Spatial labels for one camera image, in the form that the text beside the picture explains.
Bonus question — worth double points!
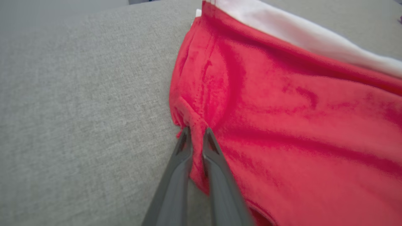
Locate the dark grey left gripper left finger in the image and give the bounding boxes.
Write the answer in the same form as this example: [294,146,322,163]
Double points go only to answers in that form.
[141,126,193,226]

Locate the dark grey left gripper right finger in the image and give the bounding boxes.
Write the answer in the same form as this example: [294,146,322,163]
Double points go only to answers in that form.
[202,127,255,226]

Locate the red and white jersey garment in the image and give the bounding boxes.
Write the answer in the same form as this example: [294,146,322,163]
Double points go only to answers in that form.
[169,0,402,226]

